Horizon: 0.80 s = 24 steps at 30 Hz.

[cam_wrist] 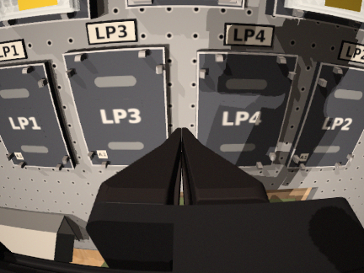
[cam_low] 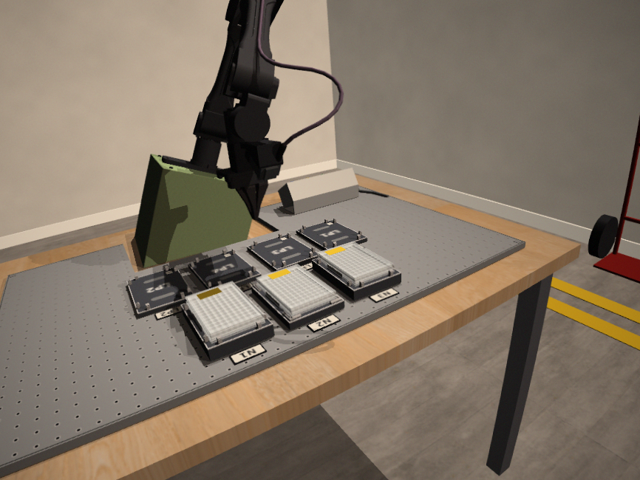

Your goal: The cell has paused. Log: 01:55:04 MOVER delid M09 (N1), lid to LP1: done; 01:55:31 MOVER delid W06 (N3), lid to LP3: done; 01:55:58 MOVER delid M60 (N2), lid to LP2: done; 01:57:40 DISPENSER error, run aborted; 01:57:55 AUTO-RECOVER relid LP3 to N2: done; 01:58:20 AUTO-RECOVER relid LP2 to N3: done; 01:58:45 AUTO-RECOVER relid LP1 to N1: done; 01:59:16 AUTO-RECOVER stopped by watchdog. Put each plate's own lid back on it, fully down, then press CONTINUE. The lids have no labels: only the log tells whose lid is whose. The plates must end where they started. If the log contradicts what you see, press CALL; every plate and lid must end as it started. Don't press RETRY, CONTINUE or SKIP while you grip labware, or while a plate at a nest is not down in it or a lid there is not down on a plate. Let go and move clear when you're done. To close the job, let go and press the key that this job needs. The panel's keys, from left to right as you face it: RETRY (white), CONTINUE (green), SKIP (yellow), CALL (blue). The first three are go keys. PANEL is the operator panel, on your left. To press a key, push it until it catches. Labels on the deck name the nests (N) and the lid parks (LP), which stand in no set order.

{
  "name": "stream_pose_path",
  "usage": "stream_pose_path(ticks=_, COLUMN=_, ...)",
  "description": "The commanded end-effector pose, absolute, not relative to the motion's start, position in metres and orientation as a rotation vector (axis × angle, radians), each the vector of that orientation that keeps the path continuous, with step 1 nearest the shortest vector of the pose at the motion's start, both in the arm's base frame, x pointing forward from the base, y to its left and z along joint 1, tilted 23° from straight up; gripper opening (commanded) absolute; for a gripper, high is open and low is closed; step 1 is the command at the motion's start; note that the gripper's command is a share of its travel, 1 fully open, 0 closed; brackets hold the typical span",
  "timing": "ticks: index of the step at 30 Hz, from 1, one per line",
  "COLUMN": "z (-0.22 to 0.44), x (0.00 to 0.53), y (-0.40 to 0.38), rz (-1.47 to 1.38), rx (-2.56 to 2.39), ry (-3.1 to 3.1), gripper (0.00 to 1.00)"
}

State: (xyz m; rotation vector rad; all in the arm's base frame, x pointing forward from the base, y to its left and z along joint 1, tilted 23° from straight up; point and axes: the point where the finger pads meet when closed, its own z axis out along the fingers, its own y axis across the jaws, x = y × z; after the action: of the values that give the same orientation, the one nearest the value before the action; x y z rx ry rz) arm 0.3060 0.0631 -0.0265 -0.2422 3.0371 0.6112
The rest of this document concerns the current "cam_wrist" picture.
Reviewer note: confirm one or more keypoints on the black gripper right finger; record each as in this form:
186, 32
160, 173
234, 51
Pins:
210, 179

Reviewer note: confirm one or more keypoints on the grey metal base plate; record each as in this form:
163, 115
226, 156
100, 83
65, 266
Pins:
183, 32

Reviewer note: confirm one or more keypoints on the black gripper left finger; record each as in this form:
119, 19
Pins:
155, 177

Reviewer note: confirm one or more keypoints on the white control panel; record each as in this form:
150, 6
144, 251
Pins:
37, 234

